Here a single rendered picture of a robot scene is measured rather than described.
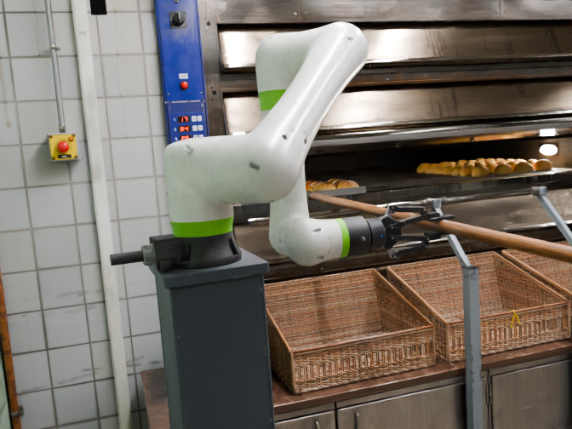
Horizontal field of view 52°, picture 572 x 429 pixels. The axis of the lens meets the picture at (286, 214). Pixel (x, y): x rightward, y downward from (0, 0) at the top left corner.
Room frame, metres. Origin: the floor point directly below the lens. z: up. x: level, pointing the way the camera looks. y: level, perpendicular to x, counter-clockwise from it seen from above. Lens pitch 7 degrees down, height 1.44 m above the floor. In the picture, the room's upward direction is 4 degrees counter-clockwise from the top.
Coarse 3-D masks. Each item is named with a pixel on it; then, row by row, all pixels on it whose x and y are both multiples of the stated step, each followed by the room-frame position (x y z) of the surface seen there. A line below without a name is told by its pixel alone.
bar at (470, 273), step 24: (480, 192) 2.24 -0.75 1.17; (504, 192) 2.26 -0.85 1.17; (528, 192) 2.29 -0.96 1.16; (264, 216) 2.00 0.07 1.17; (312, 216) 2.03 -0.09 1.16; (336, 216) 2.07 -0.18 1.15; (552, 216) 2.25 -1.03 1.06; (456, 240) 2.06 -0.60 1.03; (480, 336) 1.97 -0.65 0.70; (480, 360) 1.96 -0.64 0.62; (480, 384) 1.96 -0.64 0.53; (480, 408) 1.96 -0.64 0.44
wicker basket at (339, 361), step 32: (288, 288) 2.35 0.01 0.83; (320, 288) 2.38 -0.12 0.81; (352, 288) 2.43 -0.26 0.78; (384, 288) 2.38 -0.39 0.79; (320, 320) 2.35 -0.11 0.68; (352, 320) 2.38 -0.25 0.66; (384, 320) 2.39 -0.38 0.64; (288, 352) 1.90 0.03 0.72; (320, 352) 1.90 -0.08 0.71; (352, 352) 1.94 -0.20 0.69; (384, 352) 1.97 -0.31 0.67; (416, 352) 2.01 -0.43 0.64; (288, 384) 1.93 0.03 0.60; (320, 384) 1.90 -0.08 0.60
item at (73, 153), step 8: (48, 136) 2.08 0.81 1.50; (56, 136) 2.09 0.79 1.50; (64, 136) 2.09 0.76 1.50; (72, 136) 2.10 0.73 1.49; (56, 144) 2.09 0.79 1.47; (72, 144) 2.10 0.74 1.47; (56, 152) 2.09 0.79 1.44; (64, 152) 2.09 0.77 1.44; (72, 152) 2.10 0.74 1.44; (56, 160) 2.09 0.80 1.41; (64, 160) 2.10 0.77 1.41; (72, 160) 2.11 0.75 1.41
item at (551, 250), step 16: (352, 208) 1.91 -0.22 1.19; (368, 208) 1.80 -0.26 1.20; (384, 208) 1.71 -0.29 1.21; (416, 224) 1.51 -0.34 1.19; (432, 224) 1.43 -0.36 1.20; (448, 224) 1.37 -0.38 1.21; (464, 224) 1.33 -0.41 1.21; (480, 240) 1.25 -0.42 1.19; (496, 240) 1.19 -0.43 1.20; (512, 240) 1.15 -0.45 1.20; (528, 240) 1.11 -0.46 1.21; (544, 256) 1.07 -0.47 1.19; (560, 256) 1.02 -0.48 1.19
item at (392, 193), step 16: (512, 176) 2.76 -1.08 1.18; (528, 176) 2.74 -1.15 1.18; (544, 176) 2.77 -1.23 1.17; (560, 176) 2.79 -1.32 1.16; (368, 192) 2.51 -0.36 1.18; (384, 192) 2.53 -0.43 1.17; (400, 192) 2.55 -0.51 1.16; (416, 192) 2.57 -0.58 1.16; (432, 192) 2.60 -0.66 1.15; (448, 192) 2.62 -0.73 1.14; (240, 208) 2.34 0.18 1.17; (256, 208) 2.36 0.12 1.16
